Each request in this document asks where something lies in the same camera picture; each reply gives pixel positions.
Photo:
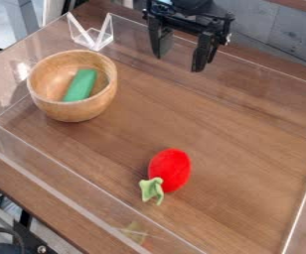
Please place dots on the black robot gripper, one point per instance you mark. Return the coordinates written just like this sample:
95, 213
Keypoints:
199, 17

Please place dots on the green rectangular stick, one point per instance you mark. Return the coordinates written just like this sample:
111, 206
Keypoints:
81, 85

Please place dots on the brown wooden bowl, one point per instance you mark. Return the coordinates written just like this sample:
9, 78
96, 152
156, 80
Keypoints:
49, 81

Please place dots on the red plush strawberry toy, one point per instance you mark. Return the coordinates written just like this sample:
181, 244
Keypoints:
169, 173

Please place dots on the clear acrylic tray enclosure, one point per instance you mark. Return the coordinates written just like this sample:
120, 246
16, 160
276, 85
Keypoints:
235, 117

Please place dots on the black table clamp bracket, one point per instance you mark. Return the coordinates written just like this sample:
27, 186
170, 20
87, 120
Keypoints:
19, 240

